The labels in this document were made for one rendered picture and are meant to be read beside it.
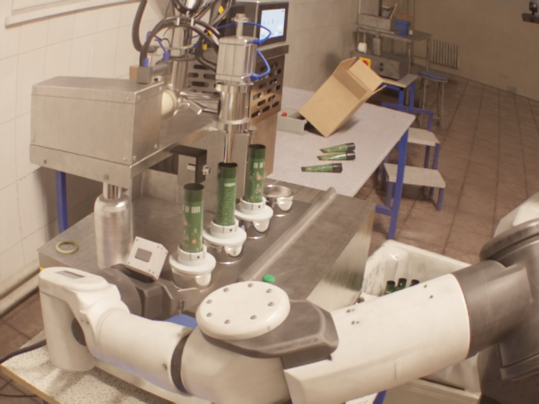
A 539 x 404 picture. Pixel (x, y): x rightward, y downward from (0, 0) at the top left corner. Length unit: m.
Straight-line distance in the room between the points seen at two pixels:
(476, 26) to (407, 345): 10.68
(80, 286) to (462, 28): 10.68
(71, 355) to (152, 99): 0.45
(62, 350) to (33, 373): 0.56
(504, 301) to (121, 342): 0.37
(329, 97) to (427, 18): 8.56
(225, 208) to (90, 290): 0.46
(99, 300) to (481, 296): 0.38
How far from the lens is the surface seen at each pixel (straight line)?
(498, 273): 0.54
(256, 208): 1.15
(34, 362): 1.28
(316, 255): 1.15
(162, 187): 1.33
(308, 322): 0.51
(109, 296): 0.65
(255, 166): 1.12
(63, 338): 0.69
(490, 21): 11.09
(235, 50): 0.96
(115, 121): 0.94
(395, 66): 5.33
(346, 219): 1.31
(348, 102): 2.71
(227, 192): 1.03
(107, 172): 0.98
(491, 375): 0.80
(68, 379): 1.23
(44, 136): 1.07
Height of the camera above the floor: 1.54
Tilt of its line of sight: 23 degrees down
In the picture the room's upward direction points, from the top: 5 degrees clockwise
